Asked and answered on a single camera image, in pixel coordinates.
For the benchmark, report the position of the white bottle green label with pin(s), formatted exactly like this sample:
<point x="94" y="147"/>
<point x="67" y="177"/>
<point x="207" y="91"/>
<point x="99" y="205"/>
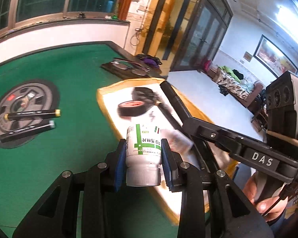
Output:
<point x="144" y="153"/>

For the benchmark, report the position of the wooden framed window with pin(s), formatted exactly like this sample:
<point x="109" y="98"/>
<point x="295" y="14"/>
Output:
<point x="39" y="0"/>

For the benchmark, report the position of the eyeglasses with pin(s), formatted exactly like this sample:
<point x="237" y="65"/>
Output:
<point x="121" y="65"/>

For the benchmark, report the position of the small wall sign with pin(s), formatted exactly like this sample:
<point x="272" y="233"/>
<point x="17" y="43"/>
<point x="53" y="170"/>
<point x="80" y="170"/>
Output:
<point x="247" y="56"/>

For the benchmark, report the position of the round table control panel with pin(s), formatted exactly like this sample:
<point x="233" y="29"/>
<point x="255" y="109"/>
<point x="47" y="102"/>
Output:
<point x="39" y="91"/>

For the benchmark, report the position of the yellow tray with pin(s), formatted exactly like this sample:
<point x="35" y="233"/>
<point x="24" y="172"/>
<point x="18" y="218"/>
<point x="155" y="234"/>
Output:
<point x="111" y="99"/>

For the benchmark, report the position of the golden wooden door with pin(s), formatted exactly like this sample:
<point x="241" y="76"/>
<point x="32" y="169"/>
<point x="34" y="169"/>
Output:
<point x="168" y="17"/>

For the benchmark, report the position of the white power adapter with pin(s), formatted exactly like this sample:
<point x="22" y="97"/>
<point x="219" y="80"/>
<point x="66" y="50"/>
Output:
<point x="154" y="124"/>

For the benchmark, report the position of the green cloth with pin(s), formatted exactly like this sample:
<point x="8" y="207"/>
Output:
<point x="227" y="70"/>

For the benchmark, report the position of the person's right hand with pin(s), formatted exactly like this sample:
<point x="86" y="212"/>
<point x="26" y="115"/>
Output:
<point x="268" y="207"/>

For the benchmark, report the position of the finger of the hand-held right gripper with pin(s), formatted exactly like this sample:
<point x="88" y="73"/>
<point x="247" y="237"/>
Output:
<point x="176" y="101"/>
<point x="205" y="156"/>

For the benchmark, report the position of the cluttered patterned sofa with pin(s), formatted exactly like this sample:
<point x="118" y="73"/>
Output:
<point x="236" y="86"/>

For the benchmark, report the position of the black marker beige cap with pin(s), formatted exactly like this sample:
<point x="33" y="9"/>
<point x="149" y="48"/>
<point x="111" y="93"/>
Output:
<point x="32" y="114"/>

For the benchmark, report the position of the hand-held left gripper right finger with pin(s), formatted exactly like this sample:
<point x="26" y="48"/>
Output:
<point x="166" y="163"/>

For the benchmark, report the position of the black electrical tape roll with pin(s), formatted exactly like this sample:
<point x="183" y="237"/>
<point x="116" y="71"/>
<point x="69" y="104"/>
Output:
<point x="124" y="111"/>

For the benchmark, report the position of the thick black marker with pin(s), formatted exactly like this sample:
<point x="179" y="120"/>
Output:
<point x="168" y="115"/>

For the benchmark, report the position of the framed wall painting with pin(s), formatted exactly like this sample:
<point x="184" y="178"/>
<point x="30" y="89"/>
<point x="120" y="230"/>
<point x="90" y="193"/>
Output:
<point x="275" y="57"/>

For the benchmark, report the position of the dark glass door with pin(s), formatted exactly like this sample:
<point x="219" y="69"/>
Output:
<point x="208" y="29"/>

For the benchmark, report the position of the slim black marker grey cap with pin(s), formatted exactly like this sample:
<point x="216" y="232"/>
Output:
<point x="24" y="132"/>

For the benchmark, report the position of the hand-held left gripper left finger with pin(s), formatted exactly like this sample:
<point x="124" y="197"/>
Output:
<point x="120" y="163"/>

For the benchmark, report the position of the ceiling light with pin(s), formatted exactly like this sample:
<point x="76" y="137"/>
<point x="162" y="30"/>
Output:
<point x="291" y="22"/>

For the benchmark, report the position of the purple cloth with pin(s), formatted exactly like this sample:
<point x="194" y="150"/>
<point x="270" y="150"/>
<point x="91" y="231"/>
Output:
<point x="149" y="60"/>

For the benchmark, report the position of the white bottle red label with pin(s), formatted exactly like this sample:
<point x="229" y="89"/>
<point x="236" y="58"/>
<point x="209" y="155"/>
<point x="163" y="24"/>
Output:
<point x="176" y="141"/>

